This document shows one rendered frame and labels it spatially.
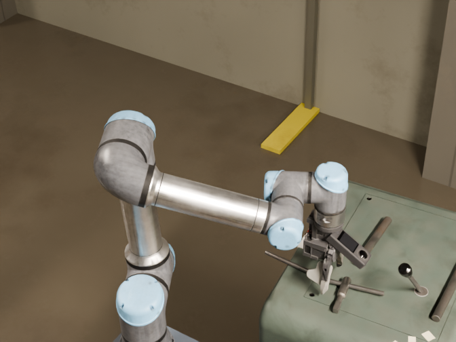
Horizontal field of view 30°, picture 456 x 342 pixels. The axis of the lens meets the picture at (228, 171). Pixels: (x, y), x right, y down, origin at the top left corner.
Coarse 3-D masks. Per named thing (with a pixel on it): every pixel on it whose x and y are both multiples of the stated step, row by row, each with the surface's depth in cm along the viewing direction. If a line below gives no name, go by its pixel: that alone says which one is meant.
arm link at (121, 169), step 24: (120, 144) 184; (96, 168) 184; (120, 168) 181; (144, 168) 182; (120, 192) 182; (144, 192) 181; (168, 192) 182; (192, 192) 183; (216, 192) 184; (216, 216) 184; (240, 216) 184; (264, 216) 184; (288, 216) 184; (288, 240) 184
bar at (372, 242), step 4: (388, 216) 233; (384, 220) 232; (388, 220) 232; (380, 224) 231; (384, 224) 231; (388, 224) 231; (380, 228) 229; (384, 228) 230; (376, 232) 228; (380, 232) 228; (372, 236) 227; (376, 236) 227; (380, 236) 228; (368, 240) 226; (372, 240) 226; (376, 240) 226; (368, 244) 225; (372, 244) 225; (368, 248) 224; (372, 248) 224
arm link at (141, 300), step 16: (128, 288) 208; (144, 288) 207; (160, 288) 207; (128, 304) 204; (144, 304) 204; (160, 304) 206; (128, 320) 205; (144, 320) 205; (160, 320) 209; (128, 336) 210; (144, 336) 208; (160, 336) 211
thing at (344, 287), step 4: (344, 280) 215; (348, 280) 215; (344, 284) 214; (348, 284) 214; (340, 288) 213; (344, 288) 213; (348, 288) 214; (340, 292) 212; (344, 292) 212; (340, 296) 211; (344, 296) 212; (340, 300) 210; (336, 304) 209; (340, 304) 209; (336, 308) 208; (336, 312) 208
